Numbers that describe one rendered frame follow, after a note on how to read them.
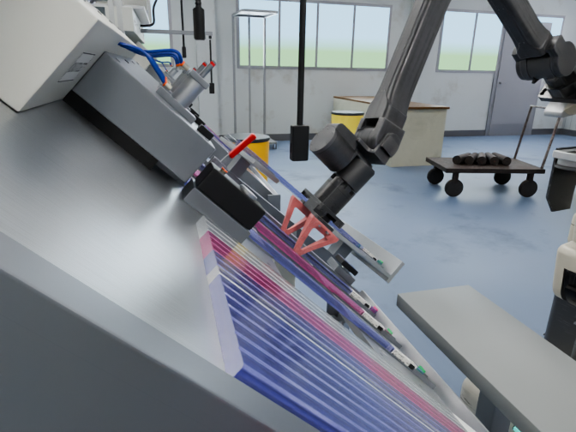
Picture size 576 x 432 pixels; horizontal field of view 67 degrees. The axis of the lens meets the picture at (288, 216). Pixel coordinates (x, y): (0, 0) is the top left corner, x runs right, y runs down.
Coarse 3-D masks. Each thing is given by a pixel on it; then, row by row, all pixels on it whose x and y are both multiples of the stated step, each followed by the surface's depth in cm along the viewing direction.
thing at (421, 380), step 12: (312, 264) 85; (324, 288) 76; (372, 312) 90; (348, 324) 66; (372, 324) 77; (360, 336) 62; (384, 336) 79; (372, 348) 59; (384, 348) 65; (396, 360) 66; (408, 372) 65; (420, 384) 65; (432, 384) 70; (432, 396) 64
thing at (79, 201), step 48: (0, 144) 22; (48, 144) 28; (96, 144) 36; (0, 192) 18; (48, 192) 22; (96, 192) 27; (144, 192) 36; (48, 240) 18; (96, 240) 22; (144, 240) 27; (192, 240) 35; (96, 288) 18; (144, 288) 21; (192, 288) 26; (192, 336) 21
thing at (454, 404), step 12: (372, 300) 96; (384, 324) 87; (396, 336) 83; (408, 348) 79; (420, 360) 76; (432, 372) 73; (444, 384) 70; (444, 396) 68; (456, 396) 67; (456, 408) 66; (468, 408) 65; (468, 420) 63
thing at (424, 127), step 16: (336, 96) 755; (352, 96) 764; (368, 96) 773; (416, 112) 568; (432, 112) 574; (416, 128) 575; (432, 128) 581; (400, 144) 576; (416, 144) 582; (432, 144) 589; (400, 160) 584; (416, 160) 590
